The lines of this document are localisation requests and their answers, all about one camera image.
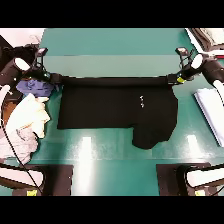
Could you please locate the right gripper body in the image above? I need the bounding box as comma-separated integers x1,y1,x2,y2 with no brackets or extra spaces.
166,73,184,87

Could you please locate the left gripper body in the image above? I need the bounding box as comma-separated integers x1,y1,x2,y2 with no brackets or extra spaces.
49,73,64,86

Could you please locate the black T-shirt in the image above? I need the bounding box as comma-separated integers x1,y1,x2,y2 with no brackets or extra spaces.
56,75,180,151

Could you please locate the blue garment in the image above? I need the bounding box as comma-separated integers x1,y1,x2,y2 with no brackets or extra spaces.
15,77,56,98

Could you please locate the cream garment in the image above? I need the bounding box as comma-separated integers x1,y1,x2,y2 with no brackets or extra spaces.
4,92,52,139

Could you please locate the white garment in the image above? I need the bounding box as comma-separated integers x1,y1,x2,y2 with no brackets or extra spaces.
193,87,224,148

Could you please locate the dark brown garment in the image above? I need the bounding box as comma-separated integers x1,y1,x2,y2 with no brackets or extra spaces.
190,27,224,52

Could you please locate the grey garment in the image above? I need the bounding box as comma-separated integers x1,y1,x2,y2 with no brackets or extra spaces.
0,127,40,165

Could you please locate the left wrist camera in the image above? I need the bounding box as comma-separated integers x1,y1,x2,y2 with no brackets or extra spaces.
35,47,49,69

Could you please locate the black cable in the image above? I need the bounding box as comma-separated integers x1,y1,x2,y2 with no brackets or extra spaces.
0,96,45,196

